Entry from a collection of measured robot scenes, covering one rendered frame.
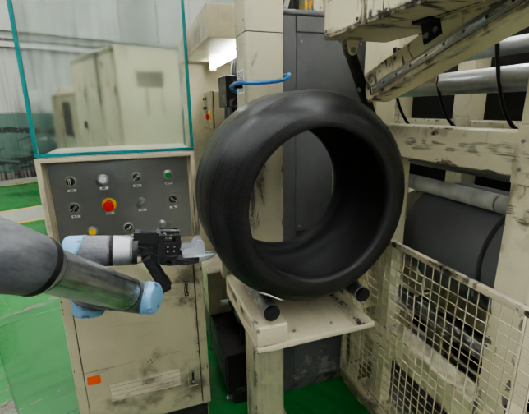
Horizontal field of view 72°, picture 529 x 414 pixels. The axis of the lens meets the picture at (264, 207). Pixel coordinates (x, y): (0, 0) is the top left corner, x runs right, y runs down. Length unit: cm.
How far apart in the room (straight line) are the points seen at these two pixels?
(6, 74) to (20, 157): 174
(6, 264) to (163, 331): 116
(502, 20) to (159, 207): 123
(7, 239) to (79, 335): 112
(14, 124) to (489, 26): 930
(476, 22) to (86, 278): 96
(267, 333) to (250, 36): 88
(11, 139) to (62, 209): 818
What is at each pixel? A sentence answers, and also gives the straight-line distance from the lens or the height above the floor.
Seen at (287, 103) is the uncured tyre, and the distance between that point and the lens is 89.
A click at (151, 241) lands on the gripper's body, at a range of 95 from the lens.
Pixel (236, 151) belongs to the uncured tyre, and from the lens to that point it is 85.
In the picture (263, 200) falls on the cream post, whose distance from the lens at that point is 127.
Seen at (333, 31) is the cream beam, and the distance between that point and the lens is 126.
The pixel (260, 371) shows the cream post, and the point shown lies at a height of 41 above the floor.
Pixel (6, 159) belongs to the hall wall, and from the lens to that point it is 971.
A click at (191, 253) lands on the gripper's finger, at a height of 106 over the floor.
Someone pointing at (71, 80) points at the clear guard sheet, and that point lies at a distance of 147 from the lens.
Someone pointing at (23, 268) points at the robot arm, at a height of 122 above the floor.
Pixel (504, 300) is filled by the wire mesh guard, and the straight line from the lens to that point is 101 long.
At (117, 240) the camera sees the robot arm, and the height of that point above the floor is 112.
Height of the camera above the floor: 142
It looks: 15 degrees down
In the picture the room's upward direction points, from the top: 1 degrees counter-clockwise
